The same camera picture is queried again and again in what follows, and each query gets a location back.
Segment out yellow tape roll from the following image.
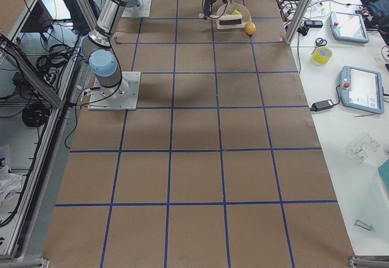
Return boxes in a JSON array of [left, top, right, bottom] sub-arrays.
[[312, 46, 332, 64]]

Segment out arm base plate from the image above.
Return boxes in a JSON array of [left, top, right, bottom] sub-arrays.
[[122, 0, 152, 18], [87, 71, 141, 111]]

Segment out aluminium frame post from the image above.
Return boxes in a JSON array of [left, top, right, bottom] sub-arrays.
[[284, 0, 311, 46]]

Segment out black scissors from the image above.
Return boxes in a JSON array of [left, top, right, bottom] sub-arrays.
[[311, 37, 327, 55]]

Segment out clear plastic packaging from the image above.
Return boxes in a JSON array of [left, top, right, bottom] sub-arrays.
[[345, 132, 381, 162]]

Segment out metal clip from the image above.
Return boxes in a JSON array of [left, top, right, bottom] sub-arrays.
[[354, 219, 374, 231]]

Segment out teach pendant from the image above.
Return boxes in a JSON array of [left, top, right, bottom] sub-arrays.
[[329, 12, 370, 44], [339, 66, 384, 115]]

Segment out black power adapter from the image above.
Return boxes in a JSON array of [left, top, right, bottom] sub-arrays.
[[309, 99, 335, 112]]

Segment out near teach pendant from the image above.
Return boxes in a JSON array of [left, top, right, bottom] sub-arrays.
[[339, 66, 384, 115]]

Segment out far teach pendant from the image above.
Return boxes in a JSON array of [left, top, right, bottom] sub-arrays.
[[329, 12, 370, 44]]

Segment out white hand brush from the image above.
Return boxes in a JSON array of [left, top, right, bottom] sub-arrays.
[[199, 13, 246, 29]]

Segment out orange potato toy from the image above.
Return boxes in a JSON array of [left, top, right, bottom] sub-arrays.
[[244, 22, 256, 35]]

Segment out beige plastic dustpan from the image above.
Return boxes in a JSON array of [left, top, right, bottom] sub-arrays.
[[215, 0, 252, 30]]

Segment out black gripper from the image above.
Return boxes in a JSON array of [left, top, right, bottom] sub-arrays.
[[202, 0, 216, 20]]

